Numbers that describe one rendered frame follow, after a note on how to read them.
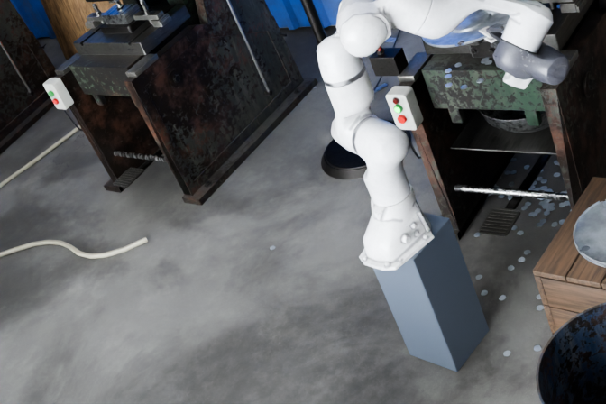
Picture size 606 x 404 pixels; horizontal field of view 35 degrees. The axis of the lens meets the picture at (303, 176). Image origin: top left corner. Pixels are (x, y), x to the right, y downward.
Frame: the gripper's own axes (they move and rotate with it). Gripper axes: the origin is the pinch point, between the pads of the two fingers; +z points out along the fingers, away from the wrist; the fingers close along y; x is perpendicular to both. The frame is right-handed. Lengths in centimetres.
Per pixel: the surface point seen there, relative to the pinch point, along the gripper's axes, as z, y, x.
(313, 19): 103, -8, 27
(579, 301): -48, -58, 16
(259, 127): 164, -64, 59
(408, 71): 31.9, -13.4, 17.3
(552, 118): -7.4, -29.0, -7.5
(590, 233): -38, -48, 4
